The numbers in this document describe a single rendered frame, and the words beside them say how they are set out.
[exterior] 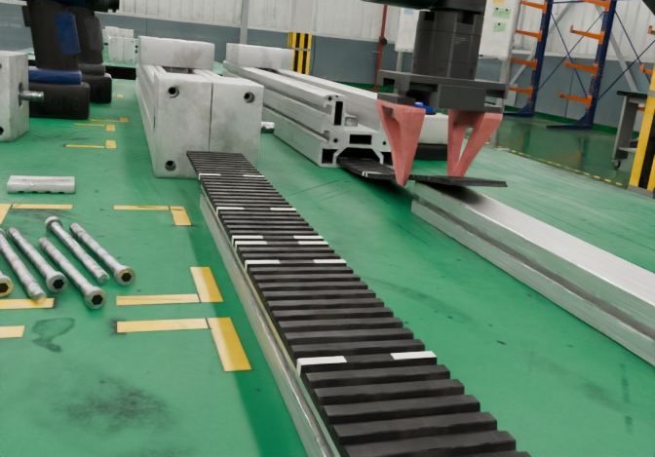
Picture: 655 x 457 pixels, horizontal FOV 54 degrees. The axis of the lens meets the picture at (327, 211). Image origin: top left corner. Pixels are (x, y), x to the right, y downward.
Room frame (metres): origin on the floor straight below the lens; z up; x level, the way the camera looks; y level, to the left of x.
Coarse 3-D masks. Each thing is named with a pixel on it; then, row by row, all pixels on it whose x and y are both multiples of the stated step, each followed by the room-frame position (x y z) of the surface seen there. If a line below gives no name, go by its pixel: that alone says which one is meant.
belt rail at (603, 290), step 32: (416, 192) 0.57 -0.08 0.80; (448, 192) 0.53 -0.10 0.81; (448, 224) 0.50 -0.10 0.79; (480, 224) 0.46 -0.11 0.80; (512, 224) 0.44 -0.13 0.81; (544, 224) 0.45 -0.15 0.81; (512, 256) 0.42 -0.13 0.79; (544, 256) 0.39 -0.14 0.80; (576, 256) 0.37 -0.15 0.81; (608, 256) 0.38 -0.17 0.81; (544, 288) 0.38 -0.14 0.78; (576, 288) 0.37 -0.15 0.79; (608, 288) 0.33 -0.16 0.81; (640, 288) 0.33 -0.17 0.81; (608, 320) 0.33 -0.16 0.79; (640, 320) 0.31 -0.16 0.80; (640, 352) 0.30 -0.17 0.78
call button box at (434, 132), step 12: (432, 120) 0.89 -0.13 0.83; (444, 120) 0.89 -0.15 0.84; (432, 132) 0.89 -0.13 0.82; (444, 132) 0.89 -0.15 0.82; (420, 144) 0.88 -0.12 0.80; (432, 144) 0.89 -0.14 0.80; (444, 144) 0.90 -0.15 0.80; (420, 156) 0.88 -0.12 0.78; (432, 156) 0.89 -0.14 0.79; (444, 156) 0.89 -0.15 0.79
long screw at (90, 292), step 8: (40, 240) 0.38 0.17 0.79; (48, 240) 0.38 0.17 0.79; (48, 248) 0.36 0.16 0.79; (56, 248) 0.36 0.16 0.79; (56, 256) 0.35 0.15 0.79; (64, 264) 0.34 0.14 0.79; (64, 272) 0.33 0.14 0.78; (72, 272) 0.33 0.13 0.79; (72, 280) 0.32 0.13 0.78; (80, 280) 0.32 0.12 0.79; (80, 288) 0.31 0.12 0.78; (88, 288) 0.30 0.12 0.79; (96, 288) 0.30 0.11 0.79; (88, 296) 0.30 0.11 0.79; (96, 296) 0.30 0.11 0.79; (104, 296) 0.30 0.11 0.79; (88, 304) 0.30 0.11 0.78; (96, 304) 0.30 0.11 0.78
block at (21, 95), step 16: (0, 64) 0.74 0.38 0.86; (16, 64) 0.75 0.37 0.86; (0, 80) 0.71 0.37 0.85; (16, 80) 0.74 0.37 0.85; (0, 96) 0.71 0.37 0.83; (16, 96) 0.74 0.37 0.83; (32, 96) 0.77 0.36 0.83; (0, 112) 0.71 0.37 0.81; (16, 112) 0.74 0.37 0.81; (0, 128) 0.73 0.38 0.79; (16, 128) 0.74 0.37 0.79
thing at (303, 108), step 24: (240, 72) 1.29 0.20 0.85; (264, 72) 1.13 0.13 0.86; (288, 72) 1.23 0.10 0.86; (264, 96) 1.06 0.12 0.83; (288, 96) 0.96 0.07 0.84; (312, 96) 0.80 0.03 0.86; (336, 96) 0.76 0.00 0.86; (360, 96) 0.85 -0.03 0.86; (264, 120) 1.05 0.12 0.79; (288, 120) 0.92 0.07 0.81; (312, 120) 0.79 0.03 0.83; (336, 120) 0.78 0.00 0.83; (360, 120) 0.84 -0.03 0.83; (312, 144) 0.78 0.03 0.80; (336, 144) 0.76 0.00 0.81; (360, 144) 0.77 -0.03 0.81; (384, 144) 0.78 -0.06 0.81
